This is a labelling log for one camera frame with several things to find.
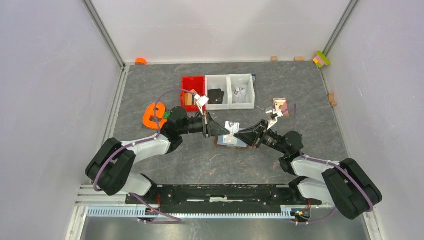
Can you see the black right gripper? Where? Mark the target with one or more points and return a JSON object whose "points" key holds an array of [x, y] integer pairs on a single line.
{"points": [[250, 135]]}

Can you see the orange tape dispenser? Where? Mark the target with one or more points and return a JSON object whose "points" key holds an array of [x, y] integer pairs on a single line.
{"points": [[154, 111]]}

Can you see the white plastic bin right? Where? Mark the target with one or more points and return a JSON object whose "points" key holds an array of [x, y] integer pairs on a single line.
{"points": [[244, 81]]}

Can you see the wooden arch block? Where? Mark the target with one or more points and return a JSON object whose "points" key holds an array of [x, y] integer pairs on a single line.
{"points": [[331, 99]]}

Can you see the colourful toy block stack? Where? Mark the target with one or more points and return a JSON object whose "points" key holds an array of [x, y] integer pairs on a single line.
{"points": [[321, 60]]}

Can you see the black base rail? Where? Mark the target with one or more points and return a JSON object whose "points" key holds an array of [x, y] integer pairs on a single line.
{"points": [[224, 198]]}

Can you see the cards in red bin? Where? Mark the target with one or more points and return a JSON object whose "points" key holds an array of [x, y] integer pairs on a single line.
{"points": [[189, 98]]}

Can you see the dark grey credit card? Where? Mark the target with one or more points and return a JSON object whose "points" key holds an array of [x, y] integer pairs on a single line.
{"points": [[216, 96]]}

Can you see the green toy block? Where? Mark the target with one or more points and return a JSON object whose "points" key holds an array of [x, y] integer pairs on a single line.
{"points": [[166, 115]]}

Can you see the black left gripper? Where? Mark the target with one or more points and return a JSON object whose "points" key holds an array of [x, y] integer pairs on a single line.
{"points": [[210, 128]]}

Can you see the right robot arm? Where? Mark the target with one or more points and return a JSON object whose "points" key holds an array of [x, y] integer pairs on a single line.
{"points": [[342, 184]]}

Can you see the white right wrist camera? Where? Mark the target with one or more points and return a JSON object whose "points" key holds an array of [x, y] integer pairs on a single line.
{"points": [[273, 115]]}

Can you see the brown leather card holder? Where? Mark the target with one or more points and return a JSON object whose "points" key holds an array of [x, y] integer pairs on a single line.
{"points": [[230, 142]]}

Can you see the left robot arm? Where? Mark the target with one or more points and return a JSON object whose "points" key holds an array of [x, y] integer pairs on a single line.
{"points": [[110, 169]]}

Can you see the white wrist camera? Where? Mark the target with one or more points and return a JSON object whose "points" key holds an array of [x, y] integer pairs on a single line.
{"points": [[273, 115], [200, 102]]}

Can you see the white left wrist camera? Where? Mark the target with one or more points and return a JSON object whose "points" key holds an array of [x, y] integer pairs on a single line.
{"points": [[200, 102]]}

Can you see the red plastic bin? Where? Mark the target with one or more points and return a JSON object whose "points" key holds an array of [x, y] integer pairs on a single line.
{"points": [[194, 84]]}

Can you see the playing card box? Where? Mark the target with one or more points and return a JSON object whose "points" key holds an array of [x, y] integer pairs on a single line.
{"points": [[281, 105]]}

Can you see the cards in white bin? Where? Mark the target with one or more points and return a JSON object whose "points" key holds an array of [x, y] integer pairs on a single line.
{"points": [[239, 95]]}

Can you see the white diamond credit card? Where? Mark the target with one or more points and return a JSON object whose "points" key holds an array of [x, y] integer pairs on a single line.
{"points": [[232, 127]]}

